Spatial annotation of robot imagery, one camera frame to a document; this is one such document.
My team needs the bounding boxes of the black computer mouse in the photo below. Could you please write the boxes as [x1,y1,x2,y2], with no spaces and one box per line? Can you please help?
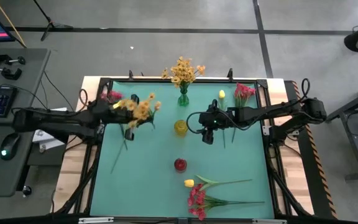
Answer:
[0,133,22,162]

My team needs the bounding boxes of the green glass vase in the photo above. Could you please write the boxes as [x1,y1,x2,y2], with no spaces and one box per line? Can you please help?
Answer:
[177,88,190,108]

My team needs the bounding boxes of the grey desk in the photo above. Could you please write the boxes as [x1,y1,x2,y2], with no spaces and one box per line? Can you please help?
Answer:
[0,48,52,198]

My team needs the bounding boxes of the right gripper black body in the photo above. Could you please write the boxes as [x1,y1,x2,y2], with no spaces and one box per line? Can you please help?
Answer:
[198,106,231,131]

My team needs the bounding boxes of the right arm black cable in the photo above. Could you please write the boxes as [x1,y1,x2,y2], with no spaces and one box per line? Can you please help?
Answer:
[300,77,311,100]

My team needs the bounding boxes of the white paper sheets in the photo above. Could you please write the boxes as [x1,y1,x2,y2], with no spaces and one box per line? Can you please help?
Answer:
[32,107,68,152]

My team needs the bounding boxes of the red artificial flower bunch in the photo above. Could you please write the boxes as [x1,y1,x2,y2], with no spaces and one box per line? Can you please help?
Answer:
[100,89,129,151]
[187,182,266,222]
[231,82,257,144]

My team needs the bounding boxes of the silver metal bracket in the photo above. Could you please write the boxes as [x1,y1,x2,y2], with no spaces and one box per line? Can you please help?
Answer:
[252,218,288,224]
[78,217,115,224]

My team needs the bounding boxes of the yellow glass vase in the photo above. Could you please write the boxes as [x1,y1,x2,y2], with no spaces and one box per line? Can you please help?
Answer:
[174,119,189,137]

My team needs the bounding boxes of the orange artificial flower bunch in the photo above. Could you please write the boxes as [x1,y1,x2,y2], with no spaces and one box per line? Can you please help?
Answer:
[116,92,163,130]
[161,55,207,96]

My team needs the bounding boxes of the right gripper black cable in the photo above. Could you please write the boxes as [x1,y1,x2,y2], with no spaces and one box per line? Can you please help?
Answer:
[186,111,241,135]

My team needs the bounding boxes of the red ribbed glass vase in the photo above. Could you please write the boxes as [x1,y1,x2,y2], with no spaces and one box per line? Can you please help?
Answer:
[173,157,188,173]

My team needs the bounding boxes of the black panel with hazard stripe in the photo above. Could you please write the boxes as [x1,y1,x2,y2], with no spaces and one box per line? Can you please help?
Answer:
[284,80,338,219]

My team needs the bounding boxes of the black screw clamp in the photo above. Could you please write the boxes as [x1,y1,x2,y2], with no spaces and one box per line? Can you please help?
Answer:
[0,53,27,66]
[0,64,23,81]

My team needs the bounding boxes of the thin wooden rod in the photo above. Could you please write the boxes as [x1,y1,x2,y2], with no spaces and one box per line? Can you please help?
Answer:
[0,0,28,49]

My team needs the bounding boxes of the yellow artificial tulip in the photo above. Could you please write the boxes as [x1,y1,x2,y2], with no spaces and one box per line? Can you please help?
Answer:
[183,174,254,192]
[218,89,227,149]

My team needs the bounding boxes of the black metal table frame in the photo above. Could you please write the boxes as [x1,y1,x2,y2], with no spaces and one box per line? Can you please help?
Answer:
[50,76,314,224]

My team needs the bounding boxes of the teal table mat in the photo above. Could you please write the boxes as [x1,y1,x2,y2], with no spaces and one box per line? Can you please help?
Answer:
[89,80,275,220]

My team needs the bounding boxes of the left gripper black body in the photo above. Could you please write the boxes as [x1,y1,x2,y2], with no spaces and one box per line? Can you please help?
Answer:
[99,98,137,126]

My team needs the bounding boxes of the black tripod stand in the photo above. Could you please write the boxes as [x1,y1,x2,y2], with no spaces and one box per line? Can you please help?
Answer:
[32,0,74,42]

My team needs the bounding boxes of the green flower stems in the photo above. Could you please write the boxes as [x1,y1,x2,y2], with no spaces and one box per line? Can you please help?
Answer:
[110,123,130,174]

